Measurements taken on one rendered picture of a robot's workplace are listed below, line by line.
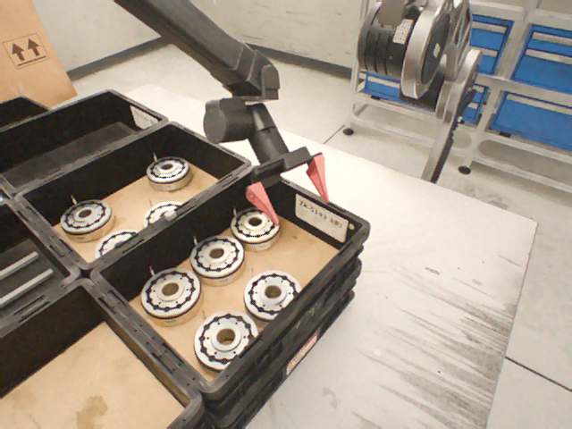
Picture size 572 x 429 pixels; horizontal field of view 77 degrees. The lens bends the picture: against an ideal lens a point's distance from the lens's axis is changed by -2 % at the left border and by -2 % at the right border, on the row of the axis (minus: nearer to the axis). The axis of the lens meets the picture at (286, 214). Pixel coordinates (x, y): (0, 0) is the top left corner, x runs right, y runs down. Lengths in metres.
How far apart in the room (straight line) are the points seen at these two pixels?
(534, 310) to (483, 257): 0.96
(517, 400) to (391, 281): 0.92
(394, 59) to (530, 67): 1.54
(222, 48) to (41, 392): 0.59
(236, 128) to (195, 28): 0.15
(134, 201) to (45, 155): 0.37
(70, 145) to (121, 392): 0.78
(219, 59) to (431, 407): 0.69
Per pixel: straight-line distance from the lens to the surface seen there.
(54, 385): 0.71
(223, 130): 0.59
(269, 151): 0.62
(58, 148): 1.24
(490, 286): 0.99
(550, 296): 2.08
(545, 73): 2.33
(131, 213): 0.91
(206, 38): 0.60
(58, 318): 0.69
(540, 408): 1.74
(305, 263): 0.74
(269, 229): 0.76
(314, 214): 0.75
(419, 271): 0.95
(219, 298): 0.70
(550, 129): 2.43
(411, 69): 0.80
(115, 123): 1.28
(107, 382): 0.68
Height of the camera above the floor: 1.40
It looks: 43 degrees down
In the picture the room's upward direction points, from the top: straight up
